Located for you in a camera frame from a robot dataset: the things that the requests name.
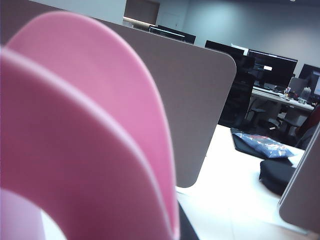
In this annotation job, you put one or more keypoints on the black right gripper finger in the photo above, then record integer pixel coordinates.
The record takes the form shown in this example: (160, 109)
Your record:
(188, 227)

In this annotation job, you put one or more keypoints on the pink plastic watering can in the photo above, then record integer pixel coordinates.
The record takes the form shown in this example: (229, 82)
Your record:
(87, 125)

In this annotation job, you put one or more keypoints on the black soft bag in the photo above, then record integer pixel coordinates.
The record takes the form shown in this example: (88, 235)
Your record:
(275, 175)

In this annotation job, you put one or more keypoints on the blue patterned bag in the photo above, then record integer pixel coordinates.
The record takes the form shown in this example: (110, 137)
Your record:
(262, 145)

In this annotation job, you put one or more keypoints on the grey panel at right edge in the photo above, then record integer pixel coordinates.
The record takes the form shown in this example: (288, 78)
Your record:
(302, 195)

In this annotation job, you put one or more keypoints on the grey rounded divider panel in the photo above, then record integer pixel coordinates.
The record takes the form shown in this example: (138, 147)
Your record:
(195, 100)

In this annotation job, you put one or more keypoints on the black office chair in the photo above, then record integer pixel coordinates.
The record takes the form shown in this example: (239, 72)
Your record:
(285, 122)

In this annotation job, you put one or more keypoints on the black monitor with lit screen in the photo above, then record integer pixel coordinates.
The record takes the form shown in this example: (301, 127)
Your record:
(275, 75)

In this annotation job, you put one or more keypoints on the black computer monitor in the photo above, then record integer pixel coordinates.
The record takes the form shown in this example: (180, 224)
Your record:
(306, 75)
(172, 33)
(222, 47)

